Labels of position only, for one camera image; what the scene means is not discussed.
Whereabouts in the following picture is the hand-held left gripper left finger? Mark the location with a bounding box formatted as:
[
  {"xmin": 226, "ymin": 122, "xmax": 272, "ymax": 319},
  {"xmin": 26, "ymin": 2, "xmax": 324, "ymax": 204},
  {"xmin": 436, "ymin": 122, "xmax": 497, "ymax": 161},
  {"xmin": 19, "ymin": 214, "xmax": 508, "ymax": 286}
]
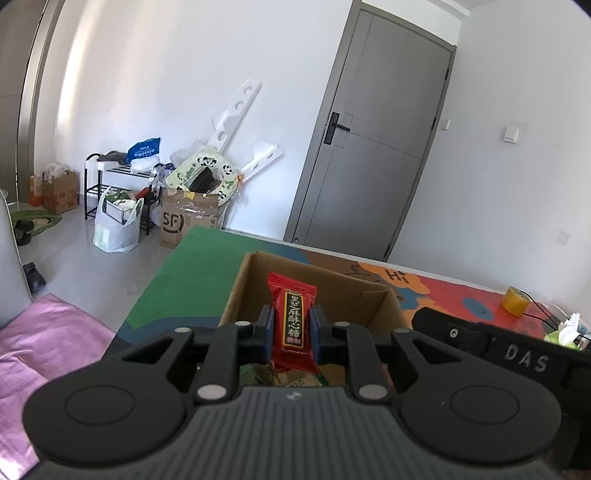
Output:
[{"xmin": 108, "ymin": 305, "xmax": 274, "ymax": 407}]

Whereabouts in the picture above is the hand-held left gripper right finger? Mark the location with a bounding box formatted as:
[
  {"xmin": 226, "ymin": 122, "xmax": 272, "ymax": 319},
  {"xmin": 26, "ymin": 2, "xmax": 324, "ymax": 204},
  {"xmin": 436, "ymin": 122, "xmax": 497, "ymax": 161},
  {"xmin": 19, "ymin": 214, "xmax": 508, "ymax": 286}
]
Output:
[{"xmin": 308, "ymin": 305, "xmax": 462, "ymax": 402}]

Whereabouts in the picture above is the red candy packet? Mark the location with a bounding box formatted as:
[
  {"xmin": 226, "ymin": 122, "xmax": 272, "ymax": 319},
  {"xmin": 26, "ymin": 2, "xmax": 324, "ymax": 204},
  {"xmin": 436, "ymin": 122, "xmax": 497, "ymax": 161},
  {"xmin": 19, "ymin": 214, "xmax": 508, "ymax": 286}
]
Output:
[{"xmin": 267, "ymin": 272, "xmax": 319, "ymax": 374}]

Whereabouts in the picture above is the green snack packet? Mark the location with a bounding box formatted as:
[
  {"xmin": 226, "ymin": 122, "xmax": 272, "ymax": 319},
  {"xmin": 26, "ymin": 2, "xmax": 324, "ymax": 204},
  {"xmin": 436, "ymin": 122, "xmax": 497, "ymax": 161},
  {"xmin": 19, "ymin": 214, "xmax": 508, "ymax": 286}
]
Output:
[{"xmin": 240, "ymin": 362, "xmax": 333, "ymax": 388}]

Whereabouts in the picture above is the cardboard box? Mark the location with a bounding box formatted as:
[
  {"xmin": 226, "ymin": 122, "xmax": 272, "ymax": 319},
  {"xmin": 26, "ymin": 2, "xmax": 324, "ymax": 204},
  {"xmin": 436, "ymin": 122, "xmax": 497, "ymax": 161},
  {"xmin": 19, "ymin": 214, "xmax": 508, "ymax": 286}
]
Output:
[{"xmin": 217, "ymin": 251, "xmax": 414, "ymax": 393}]

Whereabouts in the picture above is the green tissue box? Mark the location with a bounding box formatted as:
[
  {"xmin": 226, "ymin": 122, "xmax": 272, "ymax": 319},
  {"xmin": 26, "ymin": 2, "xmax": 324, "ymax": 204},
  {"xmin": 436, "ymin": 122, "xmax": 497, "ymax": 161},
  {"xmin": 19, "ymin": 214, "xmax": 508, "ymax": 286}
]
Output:
[{"xmin": 544, "ymin": 313, "xmax": 591, "ymax": 352}]

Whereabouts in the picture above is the yellow tape roll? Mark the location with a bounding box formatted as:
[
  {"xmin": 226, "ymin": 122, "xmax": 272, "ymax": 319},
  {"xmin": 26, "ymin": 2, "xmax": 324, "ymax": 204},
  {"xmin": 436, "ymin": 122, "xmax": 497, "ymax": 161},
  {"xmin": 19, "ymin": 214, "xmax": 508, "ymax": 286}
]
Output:
[{"xmin": 502, "ymin": 286, "xmax": 529, "ymax": 317}]

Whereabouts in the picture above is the taped cardboard carton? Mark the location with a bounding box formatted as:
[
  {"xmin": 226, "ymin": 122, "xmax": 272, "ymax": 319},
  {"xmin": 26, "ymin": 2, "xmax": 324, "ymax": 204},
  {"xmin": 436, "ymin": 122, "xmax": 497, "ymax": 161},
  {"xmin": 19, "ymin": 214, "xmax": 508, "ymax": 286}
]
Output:
[{"xmin": 159, "ymin": 187, "xmax": 222, "ymax": 250}]

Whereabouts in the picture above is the white shelf board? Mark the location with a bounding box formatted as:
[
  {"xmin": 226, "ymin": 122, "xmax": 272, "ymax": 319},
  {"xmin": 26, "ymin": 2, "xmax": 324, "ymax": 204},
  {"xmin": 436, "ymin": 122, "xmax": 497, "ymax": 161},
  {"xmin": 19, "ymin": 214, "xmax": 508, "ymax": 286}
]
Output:
[{"xmin": 240, "ymin": 141, "xmax": 283, "ymax": 183}]

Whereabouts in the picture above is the white plastic bag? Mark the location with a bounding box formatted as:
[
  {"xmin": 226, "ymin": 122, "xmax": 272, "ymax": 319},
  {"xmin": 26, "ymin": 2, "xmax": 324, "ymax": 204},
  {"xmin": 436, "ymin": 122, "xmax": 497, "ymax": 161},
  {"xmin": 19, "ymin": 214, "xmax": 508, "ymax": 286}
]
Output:
[{"xmin": 93, "ymin": 185, "xmax": 145, "ymax": 254}]

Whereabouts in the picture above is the grey door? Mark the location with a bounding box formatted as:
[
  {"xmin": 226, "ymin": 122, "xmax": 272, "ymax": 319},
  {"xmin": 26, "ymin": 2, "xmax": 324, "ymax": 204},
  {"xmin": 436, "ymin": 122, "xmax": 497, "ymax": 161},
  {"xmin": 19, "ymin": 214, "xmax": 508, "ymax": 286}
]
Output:
[{"xmin": 283, "ymin": 0, "xmax": 458, "ymax": 263}]

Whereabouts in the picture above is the white perforated board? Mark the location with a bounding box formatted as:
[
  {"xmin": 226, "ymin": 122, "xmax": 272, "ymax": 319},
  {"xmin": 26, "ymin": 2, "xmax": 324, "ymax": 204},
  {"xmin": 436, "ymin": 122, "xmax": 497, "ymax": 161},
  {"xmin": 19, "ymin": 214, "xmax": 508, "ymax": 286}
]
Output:
[{"xmin": 205, "ymin": 82, "xmax": 263, "ymax": 153}]

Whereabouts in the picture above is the blue plastic bag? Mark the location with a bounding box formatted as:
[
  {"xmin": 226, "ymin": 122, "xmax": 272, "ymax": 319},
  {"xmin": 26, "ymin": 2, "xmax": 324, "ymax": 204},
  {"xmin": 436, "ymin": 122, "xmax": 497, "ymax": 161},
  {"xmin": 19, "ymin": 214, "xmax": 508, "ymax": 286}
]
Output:
[{"xmin": 126, "ymin": 137, "xmax": 162, "ymax": 162}]

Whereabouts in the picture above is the pink cushion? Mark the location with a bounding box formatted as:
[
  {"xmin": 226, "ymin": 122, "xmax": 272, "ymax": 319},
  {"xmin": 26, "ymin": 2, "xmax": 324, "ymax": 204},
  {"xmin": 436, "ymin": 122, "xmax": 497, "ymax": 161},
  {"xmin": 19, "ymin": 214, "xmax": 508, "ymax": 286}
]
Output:
[{"xmin": 0, "ymin": 295, "xmax": 116, "ymax": 476}]

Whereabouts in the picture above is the black shoe rack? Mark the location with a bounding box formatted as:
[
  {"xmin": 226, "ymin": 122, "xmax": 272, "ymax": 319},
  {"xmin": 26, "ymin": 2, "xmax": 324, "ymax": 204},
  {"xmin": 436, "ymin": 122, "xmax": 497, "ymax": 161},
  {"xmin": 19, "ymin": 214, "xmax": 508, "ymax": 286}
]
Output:
[{"xmin": 84, "ymin": 154, "xmax": 160, "ymax": 236}]

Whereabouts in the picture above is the black shoe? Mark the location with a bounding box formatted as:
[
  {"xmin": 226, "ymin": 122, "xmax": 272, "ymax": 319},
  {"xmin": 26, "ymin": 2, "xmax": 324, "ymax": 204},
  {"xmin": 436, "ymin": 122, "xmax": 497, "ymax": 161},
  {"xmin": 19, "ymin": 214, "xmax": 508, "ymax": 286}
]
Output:
[{"xmin": 23, "ymin": 262, "xmax": 47, "ymax": 291}]

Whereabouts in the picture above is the brown cardboard carton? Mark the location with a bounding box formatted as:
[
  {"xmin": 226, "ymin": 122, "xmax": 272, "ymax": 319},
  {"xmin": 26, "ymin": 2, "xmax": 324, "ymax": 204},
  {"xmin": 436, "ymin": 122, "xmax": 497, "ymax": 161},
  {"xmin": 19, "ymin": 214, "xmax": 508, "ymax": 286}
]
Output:
[{"xmin": 44, "ymin": 170, "xmax": 79, "ymax": 215}]

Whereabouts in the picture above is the green rug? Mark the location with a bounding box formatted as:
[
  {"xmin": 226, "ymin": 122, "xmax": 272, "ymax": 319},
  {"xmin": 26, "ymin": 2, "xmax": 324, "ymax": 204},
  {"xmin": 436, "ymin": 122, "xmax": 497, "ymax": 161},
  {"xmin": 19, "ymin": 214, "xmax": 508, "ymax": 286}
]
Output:
[{"xmin": 9, "ymin": 203, "xmax": 63, "ymax": 238}]

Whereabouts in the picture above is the orange carton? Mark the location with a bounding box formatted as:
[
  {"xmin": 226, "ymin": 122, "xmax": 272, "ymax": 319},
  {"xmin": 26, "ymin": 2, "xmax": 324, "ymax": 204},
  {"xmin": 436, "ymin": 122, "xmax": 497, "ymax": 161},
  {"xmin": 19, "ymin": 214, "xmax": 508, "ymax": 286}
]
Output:
[{"xmin": 28, "ymin": 174, "xmax": 47, "ymax": 206}]

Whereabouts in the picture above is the black cable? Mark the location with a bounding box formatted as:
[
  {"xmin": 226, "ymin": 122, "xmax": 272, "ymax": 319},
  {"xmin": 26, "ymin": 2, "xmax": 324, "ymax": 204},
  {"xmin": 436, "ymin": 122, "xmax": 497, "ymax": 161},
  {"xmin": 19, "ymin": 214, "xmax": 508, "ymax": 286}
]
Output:
[{"xmin": 522, "ymin": 288, "xmax": 561, "ymax": 324}]

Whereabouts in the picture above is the panda print seat ring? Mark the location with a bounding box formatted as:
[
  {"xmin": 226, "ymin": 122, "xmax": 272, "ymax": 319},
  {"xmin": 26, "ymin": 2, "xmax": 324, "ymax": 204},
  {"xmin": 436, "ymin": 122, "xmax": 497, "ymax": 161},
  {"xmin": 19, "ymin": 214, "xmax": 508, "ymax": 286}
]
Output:
[{"xmin": 165, "ymin": 145, "xmax": 241, "ymax": 204}]

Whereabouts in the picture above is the black door handle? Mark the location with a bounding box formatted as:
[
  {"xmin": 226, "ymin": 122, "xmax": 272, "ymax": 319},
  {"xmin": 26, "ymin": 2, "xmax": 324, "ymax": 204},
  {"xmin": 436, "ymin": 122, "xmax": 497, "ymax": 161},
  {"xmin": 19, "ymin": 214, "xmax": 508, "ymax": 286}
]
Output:
[{"xmin": 323, "ymin": 112, "xmax": 352, "ymax": 146}]

